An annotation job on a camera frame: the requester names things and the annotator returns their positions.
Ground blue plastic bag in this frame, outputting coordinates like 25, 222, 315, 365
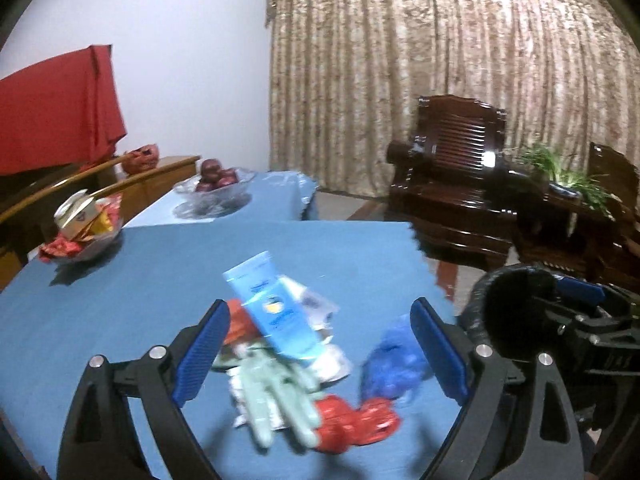
360, 314, 433, 404

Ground mint green rubber glove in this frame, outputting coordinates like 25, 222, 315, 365
212, 342, 322, 450

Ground red plastic bag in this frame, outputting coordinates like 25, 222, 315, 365
314, 394, 401, 454

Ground orange spiky scrub pad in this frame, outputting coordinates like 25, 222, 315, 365
224, 298, 262, 346

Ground white tissue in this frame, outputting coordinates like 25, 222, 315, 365
226, 278, 354, 428

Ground light blue cream tube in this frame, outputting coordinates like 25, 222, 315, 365
224, 252, 338, 366

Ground black lined trash bin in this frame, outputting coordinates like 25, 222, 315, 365
458, 264, 570, 361

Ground dark wooden armchair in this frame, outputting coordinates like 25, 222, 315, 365
588, 142, 639, 290
385, 94, 516, 270

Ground dark wooden side table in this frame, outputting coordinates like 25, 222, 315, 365
509, 168, 616, 280

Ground blue felt table mat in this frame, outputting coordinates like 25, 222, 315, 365
1, 221, 459, 479

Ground green potted plant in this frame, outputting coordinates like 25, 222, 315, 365
518, 141, 612, 217

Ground glass snack dish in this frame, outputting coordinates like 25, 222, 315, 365
38, 193, 124, 264

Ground glass fruit bowl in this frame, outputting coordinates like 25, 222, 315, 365
172, 168, 257, 220

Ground red packet on sideboard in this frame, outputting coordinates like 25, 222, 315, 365
122, 144, 160, 176

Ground dark red apples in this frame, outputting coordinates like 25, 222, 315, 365
195, 158, 239, 192

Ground light blue tablecloth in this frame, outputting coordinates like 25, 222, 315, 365
125, 171, 320, 228

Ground red cloth cover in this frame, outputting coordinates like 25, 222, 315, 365
0, 46, 126, 176

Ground patterned beige curtain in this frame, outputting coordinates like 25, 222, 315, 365
267, 0, 639, 197

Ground wooden chair back rail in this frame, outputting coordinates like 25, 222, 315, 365
1, 153, 134, 222

